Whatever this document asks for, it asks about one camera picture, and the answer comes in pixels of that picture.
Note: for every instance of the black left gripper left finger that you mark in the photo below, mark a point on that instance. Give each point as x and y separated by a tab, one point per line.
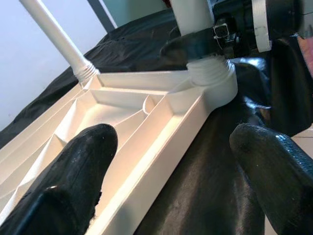
63	186

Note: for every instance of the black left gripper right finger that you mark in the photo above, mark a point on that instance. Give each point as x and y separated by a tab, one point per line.
274	178

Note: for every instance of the black shiny table cloth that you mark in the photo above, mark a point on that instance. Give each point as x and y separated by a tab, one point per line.
207	183

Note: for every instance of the white plastic children table top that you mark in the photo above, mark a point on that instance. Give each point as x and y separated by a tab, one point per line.
146	137

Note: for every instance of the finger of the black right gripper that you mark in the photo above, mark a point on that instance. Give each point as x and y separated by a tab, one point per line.
190	46

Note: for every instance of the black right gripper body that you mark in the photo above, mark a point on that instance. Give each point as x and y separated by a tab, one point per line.
234	31

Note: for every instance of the dark grey door frame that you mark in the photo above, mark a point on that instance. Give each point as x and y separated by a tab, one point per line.
102	14

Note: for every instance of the white plastic table leg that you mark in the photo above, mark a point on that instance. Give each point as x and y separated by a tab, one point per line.
193	14
56	31

